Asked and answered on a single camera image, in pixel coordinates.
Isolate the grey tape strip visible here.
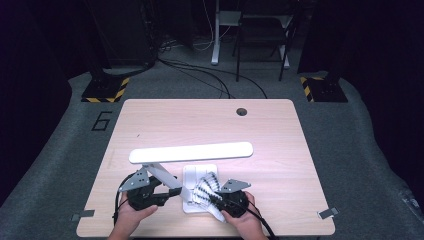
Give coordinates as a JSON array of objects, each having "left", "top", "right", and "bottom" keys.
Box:
[
  {"left": 70, "top": 208, "right": 96, "bottom": 222},
  {"left": 317, "top": 206, "right": 341, "bottom": 220}
]

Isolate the black folding chair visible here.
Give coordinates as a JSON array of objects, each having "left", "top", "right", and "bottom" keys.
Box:
[{"left": 231, "top": 0, "right": 295, "bottom": 83}]

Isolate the white grey patterned cloth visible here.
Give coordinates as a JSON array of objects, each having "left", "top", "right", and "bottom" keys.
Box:
[{"left": 192, "top": 171, "right": 228, "bottom": 224}]

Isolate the white cable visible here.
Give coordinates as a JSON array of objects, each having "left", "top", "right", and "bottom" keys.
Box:
[{"left": 192, "top": 0, "right": 232, "bottom": 52}]

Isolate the person's right hand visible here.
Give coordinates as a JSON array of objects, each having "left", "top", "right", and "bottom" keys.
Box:
[{"left": 221, "top": 191, "right": 265, "bottom": 235}]

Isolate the person's left hand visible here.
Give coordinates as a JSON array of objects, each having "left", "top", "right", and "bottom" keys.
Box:
[{"left": 115, "top": 192, "right": 160, "bottom": 234}]

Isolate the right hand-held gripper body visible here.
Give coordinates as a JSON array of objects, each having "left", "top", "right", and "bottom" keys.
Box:
[{"left": 215, "top": 178, "right": 252, "bottom": 219}]

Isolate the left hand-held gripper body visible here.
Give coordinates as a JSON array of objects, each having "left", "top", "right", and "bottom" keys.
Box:
[{"left": 118, "top": 167, "right": 172, "bottom": 212}]

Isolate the black floor cable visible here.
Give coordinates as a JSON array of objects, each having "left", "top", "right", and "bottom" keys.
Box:
[
  {"left": 166, "top": 59, "right": 269, "bottom": 100},
  {"left": 157, "top": 58, "right": 232, "bottom": 100}
]

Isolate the white desk lamp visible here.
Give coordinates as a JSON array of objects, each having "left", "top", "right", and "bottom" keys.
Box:
[{"left": 128, "top": 141, "right": 255, "bottom": 215}]

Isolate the black cabinet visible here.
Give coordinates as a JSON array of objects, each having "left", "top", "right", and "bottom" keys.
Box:
[{"left": 85, "top": 0, "right": 158, "bottom": 70}]

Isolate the black stand with striped base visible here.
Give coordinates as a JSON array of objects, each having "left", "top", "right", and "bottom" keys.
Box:
[
  {"left": 80, "top": 0, "right": 131, "bottom": 104},
  {"left": 299, "top": 39, "right": 349, "bottom": 104}
]

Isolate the white desk frame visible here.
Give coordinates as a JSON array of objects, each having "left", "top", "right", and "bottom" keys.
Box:
[{"left": 210, "top": 0, "right": 291, "bottom": 70}]

